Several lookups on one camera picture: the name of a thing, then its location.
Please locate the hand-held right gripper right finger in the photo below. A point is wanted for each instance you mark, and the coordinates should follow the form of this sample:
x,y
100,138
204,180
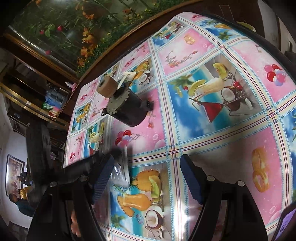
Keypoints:
x,y
192,180

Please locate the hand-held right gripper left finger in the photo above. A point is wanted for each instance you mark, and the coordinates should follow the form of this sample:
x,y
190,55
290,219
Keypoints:
x,y
103,176

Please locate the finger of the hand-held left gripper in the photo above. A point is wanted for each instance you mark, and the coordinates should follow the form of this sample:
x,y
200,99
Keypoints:
x,y
87,164

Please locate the clear plastic bag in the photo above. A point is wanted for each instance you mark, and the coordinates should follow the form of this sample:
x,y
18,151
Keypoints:
x,y
121,171

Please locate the person's left hand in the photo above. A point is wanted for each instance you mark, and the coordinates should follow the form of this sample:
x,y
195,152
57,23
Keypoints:
x,y
75,222

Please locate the pink boxes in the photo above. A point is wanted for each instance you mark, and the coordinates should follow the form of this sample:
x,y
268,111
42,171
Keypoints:
x,y
53,113

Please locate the fruit print tablecloth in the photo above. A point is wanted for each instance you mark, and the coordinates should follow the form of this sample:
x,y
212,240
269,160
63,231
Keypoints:
x,y
208,139

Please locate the small white bottle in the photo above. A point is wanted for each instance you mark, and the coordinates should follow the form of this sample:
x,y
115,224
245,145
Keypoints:
x,y
72,87

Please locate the black cylinder with gear disc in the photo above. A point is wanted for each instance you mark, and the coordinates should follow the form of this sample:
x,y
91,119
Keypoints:
x,y
131,109

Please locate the brown tape roll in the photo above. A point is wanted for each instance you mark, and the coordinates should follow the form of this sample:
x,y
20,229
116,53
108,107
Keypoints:
x,y
107,87

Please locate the white plastic piece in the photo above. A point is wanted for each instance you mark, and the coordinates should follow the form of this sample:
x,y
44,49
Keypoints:
x,y
126,75

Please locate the dark wooden cabinet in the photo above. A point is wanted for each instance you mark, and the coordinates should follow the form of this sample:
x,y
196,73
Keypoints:
x,y
104,61

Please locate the dark smartphone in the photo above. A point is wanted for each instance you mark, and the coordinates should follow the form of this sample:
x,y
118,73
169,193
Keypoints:
x,y
286,224

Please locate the flower picture panel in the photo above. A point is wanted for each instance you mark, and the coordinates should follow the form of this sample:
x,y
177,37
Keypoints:
x,y
69,27

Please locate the pale yellow round object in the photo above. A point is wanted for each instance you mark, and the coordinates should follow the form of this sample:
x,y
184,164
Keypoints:
x,y
246,25

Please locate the wall poster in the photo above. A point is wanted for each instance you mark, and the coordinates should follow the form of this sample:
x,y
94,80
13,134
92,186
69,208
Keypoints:
x,y
13,171

